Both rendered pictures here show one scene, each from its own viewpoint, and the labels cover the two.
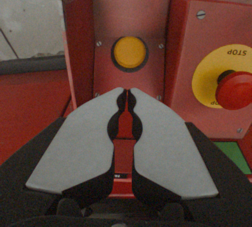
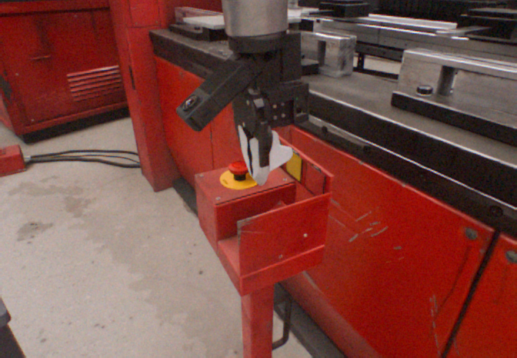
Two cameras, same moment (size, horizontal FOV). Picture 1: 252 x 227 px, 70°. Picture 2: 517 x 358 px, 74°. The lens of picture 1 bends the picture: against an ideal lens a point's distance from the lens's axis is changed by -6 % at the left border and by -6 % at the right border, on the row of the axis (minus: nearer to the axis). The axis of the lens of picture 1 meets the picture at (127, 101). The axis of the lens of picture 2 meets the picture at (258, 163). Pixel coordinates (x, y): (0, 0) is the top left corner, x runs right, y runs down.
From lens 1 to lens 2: 44 cm
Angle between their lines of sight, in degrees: 51
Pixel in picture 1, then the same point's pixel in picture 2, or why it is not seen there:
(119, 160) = (312, 175)
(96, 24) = (262, 265)
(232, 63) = (231, 180)
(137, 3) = (235, 251)
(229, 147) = not seen: hidden behind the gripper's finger
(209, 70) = (241, 185)
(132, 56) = not seen: hidden behind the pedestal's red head
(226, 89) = (240, 168)
